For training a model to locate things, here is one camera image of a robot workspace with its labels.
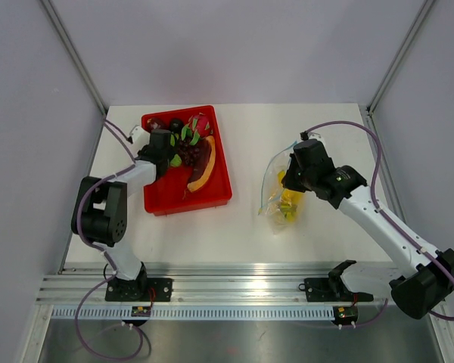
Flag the dark grapes bunch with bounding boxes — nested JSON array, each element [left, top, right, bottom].
[[177, 138, 203, 166]]

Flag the white slotted cable duct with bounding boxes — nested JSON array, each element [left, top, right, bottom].
[[51, 305, 352, 324]]

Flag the right aluminium frame post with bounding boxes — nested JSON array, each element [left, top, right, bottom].
[[366, 0, 438, 117]]

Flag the right small circuit board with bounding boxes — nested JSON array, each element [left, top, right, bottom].
[[333, 306, 359, 323]]

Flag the green cucumber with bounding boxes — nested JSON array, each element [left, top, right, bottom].
[[169, 154, 182, 168]]

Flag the pink dragon fruit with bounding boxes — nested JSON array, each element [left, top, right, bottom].
[[180, 113, 213, 145]]

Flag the dark red apple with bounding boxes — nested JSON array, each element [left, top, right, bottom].
[[145, 117, 168, 132]]

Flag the aluminium frame post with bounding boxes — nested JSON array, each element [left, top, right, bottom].
[[39, 0, 108, 116], [366, 0, 438, 117]]

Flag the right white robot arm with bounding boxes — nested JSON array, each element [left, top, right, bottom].
[[282, 138, 454, 319]]

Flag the left aluminium frame post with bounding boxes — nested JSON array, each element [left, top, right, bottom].
[[39, 0, 108, 116]]

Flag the small circuit board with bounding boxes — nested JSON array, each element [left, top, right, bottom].
[[131, 306, 151, 318], [333, 306, 359, 323]]

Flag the left small circuit board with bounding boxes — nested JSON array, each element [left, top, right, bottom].
[[131, 306, 151, 318]]

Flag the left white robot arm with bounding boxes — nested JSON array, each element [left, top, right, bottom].
[[71, 129, 176, 301]]

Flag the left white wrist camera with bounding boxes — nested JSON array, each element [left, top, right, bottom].
[[127, 126, 150, 144]]

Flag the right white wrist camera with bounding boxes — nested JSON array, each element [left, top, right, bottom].
[[300, 131, 326, 146]]

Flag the red plastic tray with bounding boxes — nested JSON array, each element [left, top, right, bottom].
[[141, 105, 232, 216]]

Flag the clear zip top bag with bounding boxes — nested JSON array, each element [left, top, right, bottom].
[[258, 141, 305, 234]]

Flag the aluminium rail front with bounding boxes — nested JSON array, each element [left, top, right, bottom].
[[34, 262, 448, 307]]

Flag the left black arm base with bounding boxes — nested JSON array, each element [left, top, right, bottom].
[[104, 278, 173, 303]]

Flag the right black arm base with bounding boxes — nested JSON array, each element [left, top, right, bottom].
[[297, 259, 374, 304]]

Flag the green star fruit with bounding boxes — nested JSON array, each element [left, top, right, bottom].
[[170, 133, 179, 147]]

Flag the yellow banana bunch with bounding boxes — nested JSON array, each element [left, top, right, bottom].
[[267, 169, 303, 226]]

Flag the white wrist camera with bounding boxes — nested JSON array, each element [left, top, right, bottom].
[[127, 126, 150, 144], [300, 131, 326, 146]]

